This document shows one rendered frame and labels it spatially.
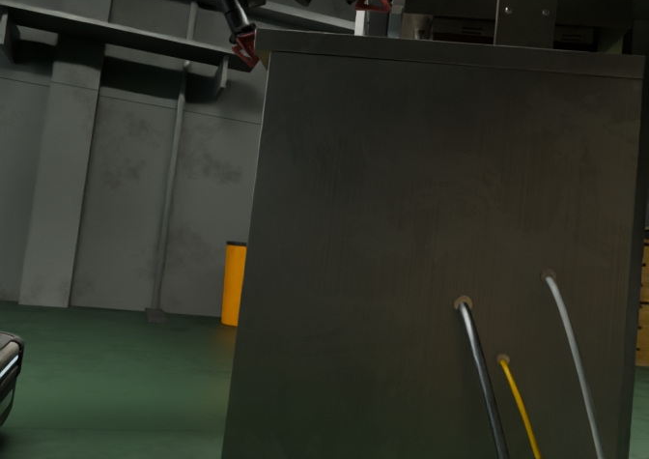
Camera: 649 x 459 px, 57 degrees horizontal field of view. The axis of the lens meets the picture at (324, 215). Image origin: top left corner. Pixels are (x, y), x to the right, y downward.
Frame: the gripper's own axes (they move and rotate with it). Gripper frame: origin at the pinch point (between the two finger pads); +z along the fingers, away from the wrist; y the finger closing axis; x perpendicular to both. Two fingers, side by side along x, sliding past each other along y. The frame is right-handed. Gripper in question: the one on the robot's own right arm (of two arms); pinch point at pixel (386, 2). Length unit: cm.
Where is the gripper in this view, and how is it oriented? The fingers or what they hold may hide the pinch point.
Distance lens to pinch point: 139.0
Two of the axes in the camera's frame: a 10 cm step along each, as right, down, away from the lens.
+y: -1.0, -0.9, -9.9
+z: 8.2, 5.6, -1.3
